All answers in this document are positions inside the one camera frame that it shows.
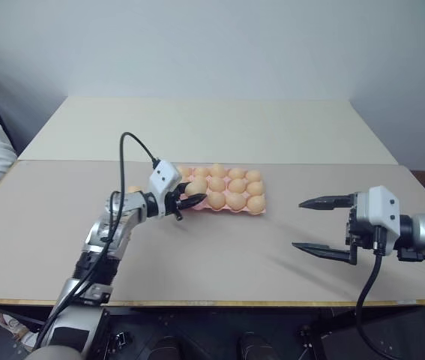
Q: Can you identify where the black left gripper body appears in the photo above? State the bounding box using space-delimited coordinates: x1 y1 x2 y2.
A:
163 188 185 223

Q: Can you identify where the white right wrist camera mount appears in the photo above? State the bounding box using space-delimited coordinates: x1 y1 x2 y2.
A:
354 185 403 251

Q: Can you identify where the dark rounded shape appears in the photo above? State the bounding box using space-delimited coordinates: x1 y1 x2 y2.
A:
151 336 184 360
237 331 277 360

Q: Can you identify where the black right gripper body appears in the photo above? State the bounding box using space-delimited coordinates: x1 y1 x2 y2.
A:
344 204 376 249

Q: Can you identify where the pink egg tray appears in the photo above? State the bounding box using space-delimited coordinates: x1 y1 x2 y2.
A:
176 164 268 218

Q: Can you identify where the white and pink shoe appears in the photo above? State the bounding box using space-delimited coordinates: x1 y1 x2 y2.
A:
0 312 41 348

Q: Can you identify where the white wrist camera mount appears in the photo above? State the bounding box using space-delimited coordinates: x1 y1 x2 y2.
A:
147 159 183 206
354 185 403 251

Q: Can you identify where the black metal bracket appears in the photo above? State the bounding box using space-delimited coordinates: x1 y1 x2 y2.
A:
109 329 133 354

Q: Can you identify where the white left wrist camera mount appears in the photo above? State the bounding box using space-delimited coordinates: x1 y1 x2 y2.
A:
147 159 183 206

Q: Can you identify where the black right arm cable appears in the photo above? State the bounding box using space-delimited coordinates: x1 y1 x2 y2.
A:
354 224 400 360

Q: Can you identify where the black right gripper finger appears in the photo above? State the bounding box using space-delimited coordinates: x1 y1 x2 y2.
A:
291 241 358 266
298 193 356 212

